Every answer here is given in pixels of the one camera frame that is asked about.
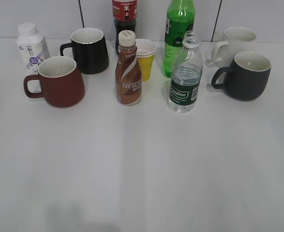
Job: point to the clear water bottle green label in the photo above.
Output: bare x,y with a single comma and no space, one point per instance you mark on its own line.
186,74

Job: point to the dark red mug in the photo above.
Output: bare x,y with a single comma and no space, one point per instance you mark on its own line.
60,80

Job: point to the black mug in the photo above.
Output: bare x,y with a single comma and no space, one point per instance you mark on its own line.
89,50

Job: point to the dark grey mug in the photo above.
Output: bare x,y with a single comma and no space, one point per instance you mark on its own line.
246,77

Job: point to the white mug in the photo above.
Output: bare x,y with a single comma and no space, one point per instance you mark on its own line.
235,40

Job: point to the brown Nescafe coffee bottle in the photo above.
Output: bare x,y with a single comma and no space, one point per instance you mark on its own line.
128,75

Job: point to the yellow paper cup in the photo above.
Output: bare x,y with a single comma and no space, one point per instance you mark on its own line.
146,66

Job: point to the white paper cup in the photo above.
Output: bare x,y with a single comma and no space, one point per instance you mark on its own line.
145,48

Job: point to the dark cola bottle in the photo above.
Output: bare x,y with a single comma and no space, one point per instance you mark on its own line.
125,15

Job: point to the green soda bottle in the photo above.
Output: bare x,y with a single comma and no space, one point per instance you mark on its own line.
180,19

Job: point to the white yogurt drink bottle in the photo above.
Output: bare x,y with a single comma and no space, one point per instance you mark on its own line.
32,47

